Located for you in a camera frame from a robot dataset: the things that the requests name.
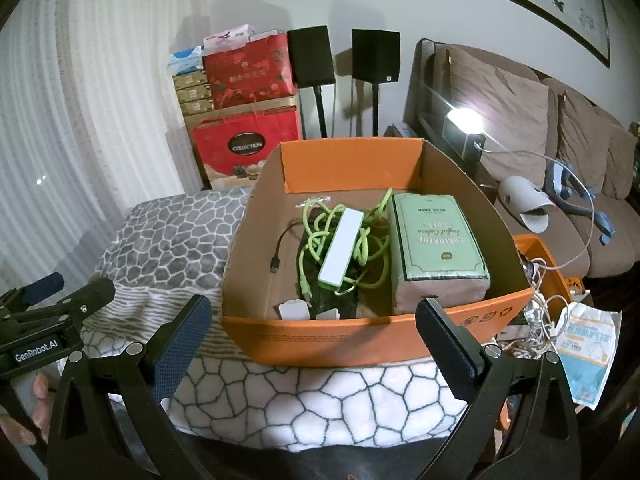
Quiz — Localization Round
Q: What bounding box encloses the green charging cable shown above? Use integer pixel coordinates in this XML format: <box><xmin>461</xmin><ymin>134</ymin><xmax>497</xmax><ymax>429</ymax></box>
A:
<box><xmin>295</xmin><ymin>187</ymin><xmax>393</xmax><ymax>306</ymax></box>

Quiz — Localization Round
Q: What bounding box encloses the black speaker on stand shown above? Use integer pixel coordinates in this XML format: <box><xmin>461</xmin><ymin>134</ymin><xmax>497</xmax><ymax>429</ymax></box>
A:
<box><xmin>286</xmin><ymin>26</ymin><xmax>337</xmax><ymax>141</ymax></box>
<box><xmin>351</xmin><ymin>29</ymin><xmax>402</xmax><ymax>138</ymax></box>

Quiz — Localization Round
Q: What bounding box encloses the orange plastic crate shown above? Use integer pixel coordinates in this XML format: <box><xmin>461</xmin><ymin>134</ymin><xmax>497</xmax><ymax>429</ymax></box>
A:
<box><xmin>497</xmin><ymin>234</ymin><xmax>585</xmax><ymax>433</ymax></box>

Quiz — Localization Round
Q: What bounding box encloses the brown sofa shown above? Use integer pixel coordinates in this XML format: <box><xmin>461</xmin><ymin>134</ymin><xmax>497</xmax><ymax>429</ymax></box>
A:
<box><xmin>415</xmin><ymin>37</ymin><xmax>640</xmax><ymax>281</ymax></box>

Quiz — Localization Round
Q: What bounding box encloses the white rounded device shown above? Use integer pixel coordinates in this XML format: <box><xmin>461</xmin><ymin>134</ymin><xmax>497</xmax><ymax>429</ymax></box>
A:
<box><xmin>500</xmin><ymin>176</ymin><xmax>558</xmax><ymax>233</ymax></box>

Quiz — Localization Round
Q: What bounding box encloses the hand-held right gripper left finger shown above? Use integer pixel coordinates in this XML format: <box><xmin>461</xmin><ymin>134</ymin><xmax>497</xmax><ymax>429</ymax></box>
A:
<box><xmin>47</xmin><ymin>295</ymin><xmax>213</xmax><ymax>480</ymax></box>

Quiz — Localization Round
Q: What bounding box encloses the white curtain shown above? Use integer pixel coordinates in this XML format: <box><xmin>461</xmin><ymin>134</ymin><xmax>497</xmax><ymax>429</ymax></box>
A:
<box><xmin>0</xmin><ymin>0</ymin><xmax>221</xmax><ymax>286</ymax></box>

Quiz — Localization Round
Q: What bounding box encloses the bundle of white cables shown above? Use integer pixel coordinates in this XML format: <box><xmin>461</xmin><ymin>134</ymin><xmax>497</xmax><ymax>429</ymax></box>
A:
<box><xmin>500</xmin><ymin>255</ymin><xmax>577</xmax><ymax>358</ymax></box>

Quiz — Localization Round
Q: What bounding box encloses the bright table lamp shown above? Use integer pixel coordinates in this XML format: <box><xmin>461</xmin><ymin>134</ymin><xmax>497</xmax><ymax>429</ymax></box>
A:
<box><xmin>444</xmin><ymin>109</ymin><xmax>487</xmax><ymax>161</ymax></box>

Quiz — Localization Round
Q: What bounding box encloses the green tissue pack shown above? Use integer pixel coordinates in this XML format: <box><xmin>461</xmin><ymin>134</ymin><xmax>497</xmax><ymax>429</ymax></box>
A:
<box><xmin>387</xmin><ymin>192</ymin><xmax>492</xmax><ymax>317</ymax></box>

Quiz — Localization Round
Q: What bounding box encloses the brown sofa cushion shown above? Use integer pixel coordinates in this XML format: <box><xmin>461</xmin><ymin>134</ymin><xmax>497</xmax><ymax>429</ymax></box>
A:
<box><xmin>475</xmin><ymin>65</ymin><xmax>551</xmax><ymax>186</ymax></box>
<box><xmin>604</xmin><ymin>124</ymin><xmax>640</xmax><ymax>202</ymax></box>
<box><xmin>556</xmin><ymin>91</ymin><xmax>626</xmax><ymax>198</ymax></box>

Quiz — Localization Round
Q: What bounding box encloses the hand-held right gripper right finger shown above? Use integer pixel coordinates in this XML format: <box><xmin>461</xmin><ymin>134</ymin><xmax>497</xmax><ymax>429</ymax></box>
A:
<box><xmin>415</xmin><ymin>297</ymin><xmax>583</xmax><ymax>480</ymax></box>

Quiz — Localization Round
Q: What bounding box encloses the blue strap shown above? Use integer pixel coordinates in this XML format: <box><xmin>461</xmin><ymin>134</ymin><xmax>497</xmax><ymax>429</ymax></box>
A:
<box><xmin>545</xmin><ymin>160</ymin><xmax>618</xmax><ymax>246</ymax></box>

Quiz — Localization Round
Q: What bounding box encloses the blue white tissue pack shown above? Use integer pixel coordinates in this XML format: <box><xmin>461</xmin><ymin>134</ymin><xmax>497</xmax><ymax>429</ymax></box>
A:
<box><xmin>169</xmin><ymin>46</ymin><xmax>206</xmax><ymax>78</ymax></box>

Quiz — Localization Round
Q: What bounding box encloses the black cable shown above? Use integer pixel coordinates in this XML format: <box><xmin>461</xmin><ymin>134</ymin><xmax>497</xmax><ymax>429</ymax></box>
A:
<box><xmin>270</xmin><ymin>222</ymin><xmax>307</xmax><ymax>276</ymax></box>

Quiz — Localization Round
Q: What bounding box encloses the white blue mask packet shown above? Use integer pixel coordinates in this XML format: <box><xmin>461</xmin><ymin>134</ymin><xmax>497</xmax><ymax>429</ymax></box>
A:
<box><xmin>556</xmin><ymin>302</ymin><xmax>623</xmax><ymax>406</ymax></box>

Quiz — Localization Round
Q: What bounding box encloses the white lamp cable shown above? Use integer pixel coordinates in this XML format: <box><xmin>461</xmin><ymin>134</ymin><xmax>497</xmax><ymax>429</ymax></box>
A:
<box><xmin>472</xmin><ymin>141</ymin><xmax>601</xmax><ymax>272</ymax></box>

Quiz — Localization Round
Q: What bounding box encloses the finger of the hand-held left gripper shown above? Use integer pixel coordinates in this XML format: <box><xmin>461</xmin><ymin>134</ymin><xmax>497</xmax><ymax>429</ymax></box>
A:
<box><xmin>10</xmin><ymin>277</ymin><xmax>117</xmax><ymax>337</ymax></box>
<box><xmin>0</xmin><ymin>273</ymin><xmax>66</xmax><ymax>314</ymax></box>

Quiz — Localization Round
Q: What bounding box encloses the flat brown box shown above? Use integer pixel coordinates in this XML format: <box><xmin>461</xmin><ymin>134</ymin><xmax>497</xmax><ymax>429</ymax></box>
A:
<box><xmin>179</xmin><ymin>100</ymin><xmax>216</xmax><ymax>119</ymax></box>
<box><xmin>172</xmin><ymin>71</ymin><xmax>210</xmax><ymax>92</ymax></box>
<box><xmin>175</xmin><ymin>85</ymin><xmax>213</xmax><ymax>106</ymax></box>

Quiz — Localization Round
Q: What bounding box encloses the black plastic-wrapped pouch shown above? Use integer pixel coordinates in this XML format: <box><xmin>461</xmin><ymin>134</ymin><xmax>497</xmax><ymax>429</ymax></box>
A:
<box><xmin>299</xmin><ymin>220</ymin><xmax>362</xmax><ymax>320</ymax></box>

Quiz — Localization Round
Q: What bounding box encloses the person's left hand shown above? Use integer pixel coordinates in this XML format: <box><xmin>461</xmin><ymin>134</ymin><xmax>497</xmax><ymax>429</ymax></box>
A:
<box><xmin>0</xmin><ymin>374</ymin><xmax>52</xmax><ymax>447</ymax></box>

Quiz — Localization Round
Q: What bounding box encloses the red upper gift box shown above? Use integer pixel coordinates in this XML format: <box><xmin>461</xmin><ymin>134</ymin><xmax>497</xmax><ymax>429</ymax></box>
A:
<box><xmin>202</xmin><ymin>32</ymin><xmax>299</xmax><ymax>111</ymax></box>

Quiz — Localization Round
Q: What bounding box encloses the orange cardboard box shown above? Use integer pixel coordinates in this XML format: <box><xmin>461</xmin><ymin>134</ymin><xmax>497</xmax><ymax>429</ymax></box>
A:
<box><xmin>220</xmin><ymin>137</ymin><xmax>533</xmax><ymax>367</ymax></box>

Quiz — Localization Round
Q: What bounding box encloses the white power bank green edge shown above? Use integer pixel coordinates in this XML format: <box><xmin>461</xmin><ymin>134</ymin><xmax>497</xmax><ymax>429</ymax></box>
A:
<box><xmin>316</xmin><ymin>207</ymin><xmax>364</xmax><ymax>291</ymax></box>

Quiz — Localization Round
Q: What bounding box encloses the pink box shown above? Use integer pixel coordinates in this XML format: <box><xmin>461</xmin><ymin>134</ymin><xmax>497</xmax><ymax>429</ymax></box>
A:
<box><xmin>202</xmin><ymin>24</ymin><xmax>256</xmax><ymax>53</ymax></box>

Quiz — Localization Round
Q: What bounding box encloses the grey white patterned blanket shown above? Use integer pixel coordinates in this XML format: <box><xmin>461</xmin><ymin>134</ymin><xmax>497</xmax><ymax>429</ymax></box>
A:
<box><xmin>80</xmin><ymin>187</ymin><xmax>506</xmax><ymax>453</ymax></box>

